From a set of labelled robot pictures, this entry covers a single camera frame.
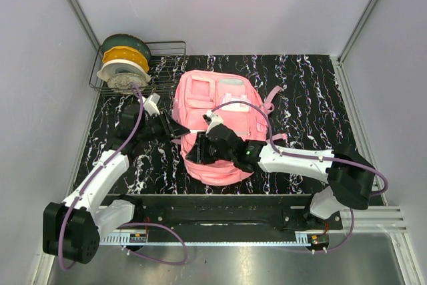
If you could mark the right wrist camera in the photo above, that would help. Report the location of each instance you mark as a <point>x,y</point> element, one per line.
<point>212,119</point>

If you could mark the white blue-rimmed plate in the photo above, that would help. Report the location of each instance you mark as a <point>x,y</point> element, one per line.
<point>117,66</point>

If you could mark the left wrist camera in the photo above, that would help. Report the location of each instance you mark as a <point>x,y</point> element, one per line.
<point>150,104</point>

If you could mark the yellow plate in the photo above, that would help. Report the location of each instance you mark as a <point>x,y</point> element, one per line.
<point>126,53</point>

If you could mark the grey wire dish rack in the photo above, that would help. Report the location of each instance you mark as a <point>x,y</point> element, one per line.
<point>167,63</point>

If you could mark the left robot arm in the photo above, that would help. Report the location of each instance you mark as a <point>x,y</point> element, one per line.
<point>74,227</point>

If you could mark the speckled beige plate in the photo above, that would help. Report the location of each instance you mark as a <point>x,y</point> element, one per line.
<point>122,82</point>

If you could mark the dark green plate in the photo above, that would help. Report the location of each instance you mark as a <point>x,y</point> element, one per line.
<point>128,41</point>

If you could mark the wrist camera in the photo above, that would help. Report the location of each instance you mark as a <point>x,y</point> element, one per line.
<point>212,119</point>
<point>150,104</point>

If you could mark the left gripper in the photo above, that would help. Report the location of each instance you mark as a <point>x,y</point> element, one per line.
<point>170,127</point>

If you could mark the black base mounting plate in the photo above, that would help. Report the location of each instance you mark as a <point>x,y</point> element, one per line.
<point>274,217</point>

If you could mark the pink school backpack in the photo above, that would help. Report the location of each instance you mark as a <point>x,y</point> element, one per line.
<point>200,91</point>

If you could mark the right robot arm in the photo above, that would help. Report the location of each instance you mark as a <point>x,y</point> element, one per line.
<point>348,176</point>

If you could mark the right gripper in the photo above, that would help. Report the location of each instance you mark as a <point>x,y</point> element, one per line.
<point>198,153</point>

